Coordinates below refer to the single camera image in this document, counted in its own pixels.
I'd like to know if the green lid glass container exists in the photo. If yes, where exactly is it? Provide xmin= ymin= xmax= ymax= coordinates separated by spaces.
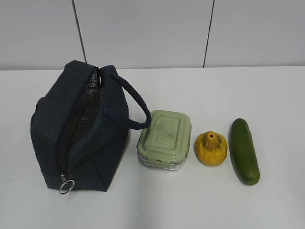
xmin=137 ymin=110 xmax=192 ymax=170

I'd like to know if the dark blue lunch bag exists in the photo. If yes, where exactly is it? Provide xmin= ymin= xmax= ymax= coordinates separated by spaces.
xmin=30 ymin=60 xmax=152 ymax=195

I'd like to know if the green cucumber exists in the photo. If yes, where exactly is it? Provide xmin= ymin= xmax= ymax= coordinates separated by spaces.
xmin=229 ymin=118 xmax=260 ymax=186

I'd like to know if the yellow squash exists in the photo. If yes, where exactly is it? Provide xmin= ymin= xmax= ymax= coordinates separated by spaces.
xmin=194 ymin=131 xmax=228 ymax=167

